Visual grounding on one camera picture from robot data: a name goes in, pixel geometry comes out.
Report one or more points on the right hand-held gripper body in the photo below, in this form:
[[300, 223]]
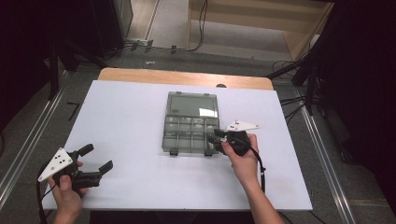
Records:
[[239, 140]]

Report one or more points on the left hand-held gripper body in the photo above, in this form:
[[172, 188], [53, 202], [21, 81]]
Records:
[[59, 163]]

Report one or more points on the transparent grey compartment box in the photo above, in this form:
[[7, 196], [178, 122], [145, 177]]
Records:
[[190, 130]]

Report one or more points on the person's right hand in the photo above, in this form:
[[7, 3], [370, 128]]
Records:
[[246, 168]]

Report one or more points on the person's left hand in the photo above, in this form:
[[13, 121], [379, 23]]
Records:
[[67, 200]]

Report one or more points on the wooden table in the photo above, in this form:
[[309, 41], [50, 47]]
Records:
[[174, 76]]

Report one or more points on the black stand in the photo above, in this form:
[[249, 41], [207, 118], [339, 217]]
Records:
[[54, 71]]

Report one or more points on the wooden shelf unit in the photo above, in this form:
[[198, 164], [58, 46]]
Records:
[[249, 28]]

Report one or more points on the black curtain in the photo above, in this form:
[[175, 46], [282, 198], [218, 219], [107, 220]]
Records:
[[31, 37], [361, 77]]

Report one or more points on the dark cabinet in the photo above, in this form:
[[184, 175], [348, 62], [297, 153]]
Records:
[[115, 21]]

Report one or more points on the aluminium floor rail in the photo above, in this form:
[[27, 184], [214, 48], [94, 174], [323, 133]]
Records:
[[28, 146], [330, 174]]

